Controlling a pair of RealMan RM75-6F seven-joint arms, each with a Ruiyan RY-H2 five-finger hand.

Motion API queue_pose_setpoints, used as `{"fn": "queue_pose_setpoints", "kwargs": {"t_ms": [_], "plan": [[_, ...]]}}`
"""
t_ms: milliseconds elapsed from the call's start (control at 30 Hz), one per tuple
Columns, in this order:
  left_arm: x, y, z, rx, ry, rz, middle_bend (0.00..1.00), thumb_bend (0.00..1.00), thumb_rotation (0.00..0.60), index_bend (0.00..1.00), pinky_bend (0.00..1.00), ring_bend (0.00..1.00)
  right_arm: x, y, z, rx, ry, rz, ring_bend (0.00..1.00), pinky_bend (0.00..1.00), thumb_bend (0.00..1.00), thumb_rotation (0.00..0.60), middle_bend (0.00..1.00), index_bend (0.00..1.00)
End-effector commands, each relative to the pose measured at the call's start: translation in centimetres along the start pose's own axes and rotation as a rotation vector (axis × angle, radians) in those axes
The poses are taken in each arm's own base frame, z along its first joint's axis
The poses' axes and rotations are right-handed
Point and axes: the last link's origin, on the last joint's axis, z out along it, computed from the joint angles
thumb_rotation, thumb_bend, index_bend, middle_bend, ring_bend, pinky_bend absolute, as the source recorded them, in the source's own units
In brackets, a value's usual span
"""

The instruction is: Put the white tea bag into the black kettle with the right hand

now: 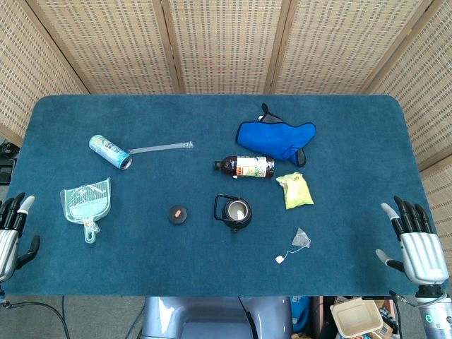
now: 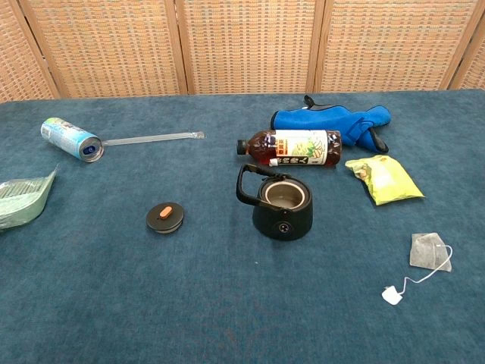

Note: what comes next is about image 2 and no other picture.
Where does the tea bag with string tag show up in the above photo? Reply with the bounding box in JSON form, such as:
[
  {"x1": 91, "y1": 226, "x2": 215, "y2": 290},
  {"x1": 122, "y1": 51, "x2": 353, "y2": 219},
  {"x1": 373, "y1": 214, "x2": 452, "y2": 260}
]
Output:
[{"x1": 381, "y1": 231, "x2": 454, "y2": 306}]

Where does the brown tea plastic bottle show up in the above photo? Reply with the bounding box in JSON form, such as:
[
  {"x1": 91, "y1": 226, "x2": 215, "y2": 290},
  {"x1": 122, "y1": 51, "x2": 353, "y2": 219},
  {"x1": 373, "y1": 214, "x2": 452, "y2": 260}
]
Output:
[{"x1": 236, "y1": 129, "x2": 343, "y2": 168}]

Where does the blue table cloth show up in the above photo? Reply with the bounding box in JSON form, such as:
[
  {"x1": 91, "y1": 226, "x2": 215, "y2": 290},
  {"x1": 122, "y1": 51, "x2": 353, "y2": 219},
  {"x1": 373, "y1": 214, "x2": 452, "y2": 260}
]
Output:
[{"x1": 0, "y1": 89, "x2": 485, "y2": 364}]

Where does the light blue drink can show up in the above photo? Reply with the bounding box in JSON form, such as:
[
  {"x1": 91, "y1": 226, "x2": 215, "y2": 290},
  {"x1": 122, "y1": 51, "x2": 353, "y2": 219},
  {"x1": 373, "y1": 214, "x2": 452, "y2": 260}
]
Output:
[{"x1": 40, "y1": 117, "x2": 105, "y2": 164}]

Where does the blue mitt glove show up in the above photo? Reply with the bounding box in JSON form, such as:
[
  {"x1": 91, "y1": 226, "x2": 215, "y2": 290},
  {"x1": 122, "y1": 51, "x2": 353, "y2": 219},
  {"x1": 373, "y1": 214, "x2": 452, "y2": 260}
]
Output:
[{"x1": 270, "y1": 94, "x2": 392, "y2": 154}]

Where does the black lid orange knob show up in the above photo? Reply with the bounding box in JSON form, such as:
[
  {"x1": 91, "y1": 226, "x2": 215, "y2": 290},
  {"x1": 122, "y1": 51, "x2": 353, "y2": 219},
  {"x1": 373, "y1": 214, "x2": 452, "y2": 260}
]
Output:
[{"x1": 145, "y1": 202, "x2": 186, "y2": 235}]

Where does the woven wooden folding screen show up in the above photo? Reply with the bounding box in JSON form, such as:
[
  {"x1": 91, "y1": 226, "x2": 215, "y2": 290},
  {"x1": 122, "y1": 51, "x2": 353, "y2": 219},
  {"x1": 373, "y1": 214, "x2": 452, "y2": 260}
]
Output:
[{"x1": 0, "y1": 0, "x2": 485, "y2": 100}]

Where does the black teapot with handle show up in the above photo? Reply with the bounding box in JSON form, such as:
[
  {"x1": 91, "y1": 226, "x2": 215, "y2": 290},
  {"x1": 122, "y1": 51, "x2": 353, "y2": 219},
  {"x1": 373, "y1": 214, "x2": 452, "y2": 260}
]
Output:
[{"x1": 236, "y1": 163, "x2": 314, "y2": 240}]

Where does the clear wrapped drinking straw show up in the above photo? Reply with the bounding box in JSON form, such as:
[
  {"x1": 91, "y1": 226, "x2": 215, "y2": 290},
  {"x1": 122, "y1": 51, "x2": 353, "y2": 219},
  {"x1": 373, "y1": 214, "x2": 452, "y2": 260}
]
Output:
[{"x1": 102, "y1": 130, "x2": 206, "y2": 147}]

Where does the yellow-green snack packet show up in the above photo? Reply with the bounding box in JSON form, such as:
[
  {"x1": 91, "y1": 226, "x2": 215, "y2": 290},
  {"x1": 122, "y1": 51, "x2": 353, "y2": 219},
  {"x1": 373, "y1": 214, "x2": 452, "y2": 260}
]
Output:
[{"x1": 344, "y1": 154, "x2": 426, "y2": 207}]

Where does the pale green foil packet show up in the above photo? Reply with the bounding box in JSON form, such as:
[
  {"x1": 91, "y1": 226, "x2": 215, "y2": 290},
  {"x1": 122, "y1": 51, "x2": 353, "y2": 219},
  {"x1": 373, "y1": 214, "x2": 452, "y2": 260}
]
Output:
[{"x1": 0, "y1": 164, "x2": 60, "y2": 232}]

